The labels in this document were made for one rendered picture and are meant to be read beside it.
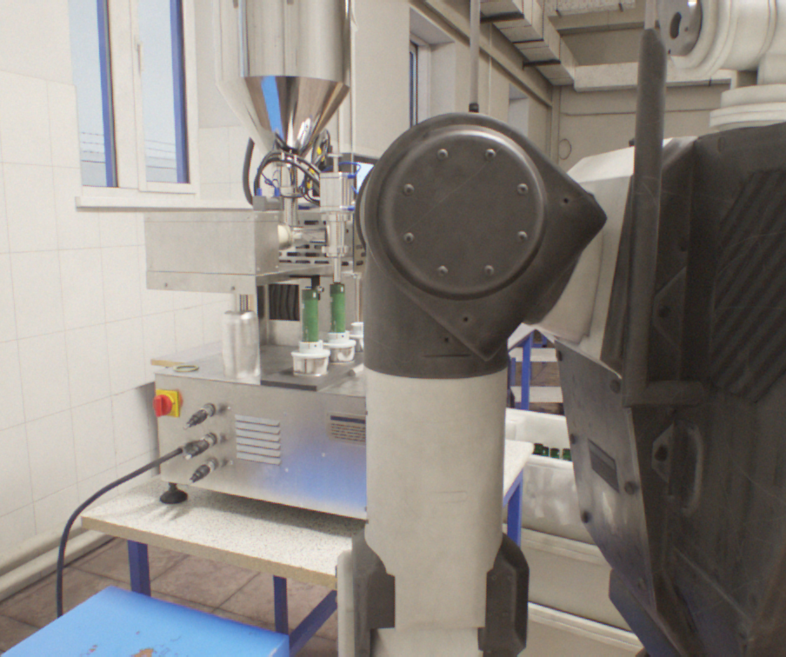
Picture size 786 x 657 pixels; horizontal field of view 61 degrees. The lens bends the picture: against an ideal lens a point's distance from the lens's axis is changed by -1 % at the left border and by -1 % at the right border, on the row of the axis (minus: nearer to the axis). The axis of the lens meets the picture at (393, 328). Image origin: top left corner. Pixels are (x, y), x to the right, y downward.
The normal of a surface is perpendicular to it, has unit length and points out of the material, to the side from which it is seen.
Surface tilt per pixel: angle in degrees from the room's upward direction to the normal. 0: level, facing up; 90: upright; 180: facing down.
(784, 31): 106
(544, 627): 96
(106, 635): 0
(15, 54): 90
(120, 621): 0
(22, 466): 90
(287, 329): 90
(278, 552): 0
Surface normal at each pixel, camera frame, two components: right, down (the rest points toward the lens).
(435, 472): -0.07, 0.16
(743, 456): -1.00, 0.01
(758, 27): 0.09, 0.38
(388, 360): -0.62, 0.13
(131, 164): 0.92, 0.07
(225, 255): -0.39, 0.15
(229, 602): 0.00, -0.99
